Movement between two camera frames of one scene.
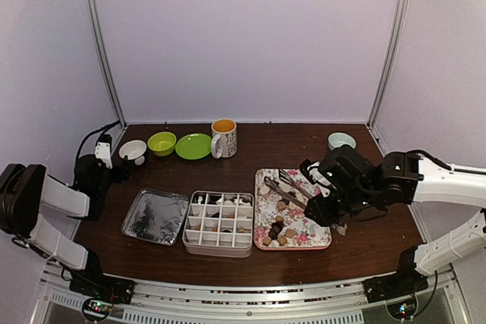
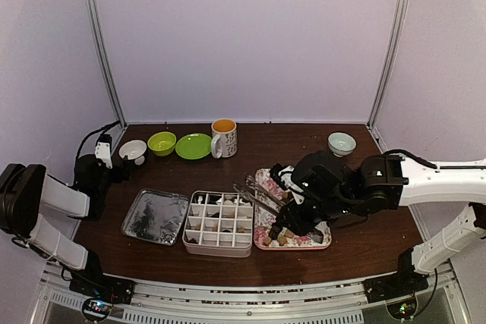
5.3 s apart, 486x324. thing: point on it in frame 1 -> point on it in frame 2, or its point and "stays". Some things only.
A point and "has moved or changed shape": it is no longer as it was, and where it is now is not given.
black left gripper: x=124 y=175 stays
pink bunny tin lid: x=156 y=215 stays
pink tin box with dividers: x=219 y=224 stays
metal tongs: x=284 y=193 has moved or changed shape
